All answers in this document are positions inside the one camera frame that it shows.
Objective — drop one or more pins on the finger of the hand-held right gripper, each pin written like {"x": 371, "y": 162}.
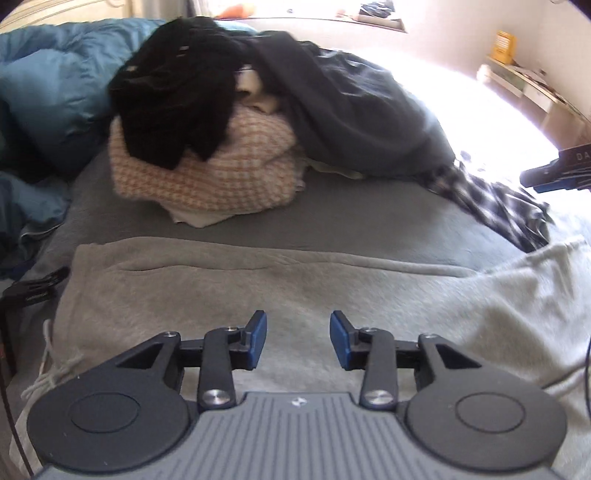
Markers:
{"x": 554, "y": 175}

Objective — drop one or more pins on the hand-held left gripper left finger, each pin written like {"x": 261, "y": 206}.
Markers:
{"x": 258, "y": 340}

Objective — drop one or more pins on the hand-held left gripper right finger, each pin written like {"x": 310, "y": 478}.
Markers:
{"x": 339, "y": 340}

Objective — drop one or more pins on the grey hoodie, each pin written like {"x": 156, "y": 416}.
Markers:
{"x": 300, "y": 286}

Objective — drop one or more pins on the plaid shirt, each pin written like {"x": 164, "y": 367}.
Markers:
{"x": 489, "y": 203}

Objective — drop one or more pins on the white desk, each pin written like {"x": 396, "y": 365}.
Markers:
{"x": 531, "y": 90}

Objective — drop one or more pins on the yellow box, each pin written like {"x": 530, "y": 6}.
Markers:
{"x": 503, "y": 46}

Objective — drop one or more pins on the pink houndstooth sweater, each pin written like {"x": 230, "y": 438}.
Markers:
{"x": 231, "y": 161}

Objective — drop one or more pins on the dark blue-grey garment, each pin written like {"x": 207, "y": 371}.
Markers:
{"x": 360, "y": 115}

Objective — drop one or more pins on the idle black gripper device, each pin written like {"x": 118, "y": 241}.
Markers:
{"x": 32, "y": 290}

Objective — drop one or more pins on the dark shoes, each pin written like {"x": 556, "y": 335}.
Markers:
{"x": 381, "y": 11}

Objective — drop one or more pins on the cream garment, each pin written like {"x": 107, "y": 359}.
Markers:
{"x": 256, "y": 90}

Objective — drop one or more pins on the black garment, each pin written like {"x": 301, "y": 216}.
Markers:
{"x": 175, "y": 92}

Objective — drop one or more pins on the orange box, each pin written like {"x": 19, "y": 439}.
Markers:
{"x": 235, "y": 10}

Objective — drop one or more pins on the blue duvet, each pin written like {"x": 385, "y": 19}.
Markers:
{"x": 46, "y": 83}

